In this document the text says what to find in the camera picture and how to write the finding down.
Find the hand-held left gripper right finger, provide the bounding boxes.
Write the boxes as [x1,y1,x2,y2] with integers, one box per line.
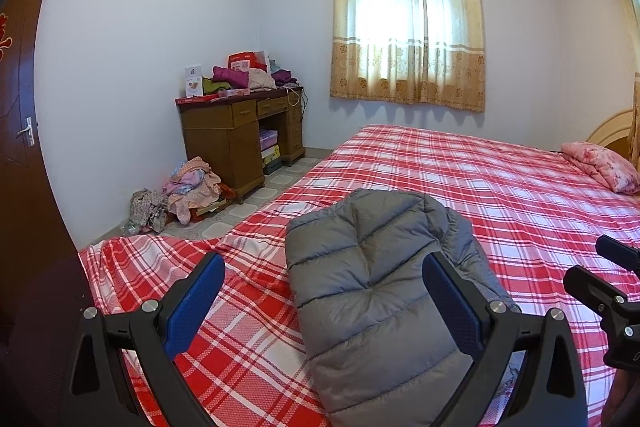
[421,251,590,427]

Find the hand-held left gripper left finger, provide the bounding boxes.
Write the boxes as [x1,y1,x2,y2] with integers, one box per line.
[59,251,227,427]

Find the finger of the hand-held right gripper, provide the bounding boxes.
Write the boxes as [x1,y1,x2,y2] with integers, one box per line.
[596,234,640,273]
[562,265,628,313]

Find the grey puffer jacket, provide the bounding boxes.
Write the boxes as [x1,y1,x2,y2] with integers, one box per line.
[285,188,523,427]

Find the person's right forearm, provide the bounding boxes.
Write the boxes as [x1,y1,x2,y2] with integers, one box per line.
[602,368,640,427]

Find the pile of pink clothes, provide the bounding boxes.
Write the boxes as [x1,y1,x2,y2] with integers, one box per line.
[165,157,223,225]

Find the magenta clothes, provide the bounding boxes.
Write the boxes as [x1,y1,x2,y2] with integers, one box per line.
[211,66,250,90]

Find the pale pink clothes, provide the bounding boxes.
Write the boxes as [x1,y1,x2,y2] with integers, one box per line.
[249,69,277,92]

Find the pink floral pillow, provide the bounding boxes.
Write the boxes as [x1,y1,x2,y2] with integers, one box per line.
[560,142,640,195]

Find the grey patterned cloth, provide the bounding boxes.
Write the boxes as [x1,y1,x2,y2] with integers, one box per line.
[129,189,168,235]

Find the wooden headboard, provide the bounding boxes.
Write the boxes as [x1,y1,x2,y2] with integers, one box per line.
[585,109,640,158]

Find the bed with red plaid sheet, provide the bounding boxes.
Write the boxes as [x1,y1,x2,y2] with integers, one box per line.
[80,124,640,427]

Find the brown wooden desk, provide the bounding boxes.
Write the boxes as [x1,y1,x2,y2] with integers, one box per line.
[175,84,307,205]

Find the brown wooden door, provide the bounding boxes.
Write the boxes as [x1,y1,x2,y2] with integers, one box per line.
[0,0,81,408]

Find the beige side curtain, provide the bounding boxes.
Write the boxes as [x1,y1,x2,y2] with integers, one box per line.
[595,0,640,158]

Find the white box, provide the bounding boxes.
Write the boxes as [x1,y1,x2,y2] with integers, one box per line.
[184,66,205,98]

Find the beige window curtain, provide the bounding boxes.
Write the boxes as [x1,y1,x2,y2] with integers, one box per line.
[330,0,487,112]

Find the red box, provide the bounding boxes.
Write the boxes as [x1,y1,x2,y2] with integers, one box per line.
[228,51,268,72]

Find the red door decoration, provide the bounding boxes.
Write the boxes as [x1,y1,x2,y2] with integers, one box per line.
[0,13,13,62]

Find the white cable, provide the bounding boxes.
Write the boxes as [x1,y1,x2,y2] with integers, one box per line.
[286,86,308,122]

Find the silver door handle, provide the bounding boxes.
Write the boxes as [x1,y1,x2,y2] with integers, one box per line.
[16,117,40,146]

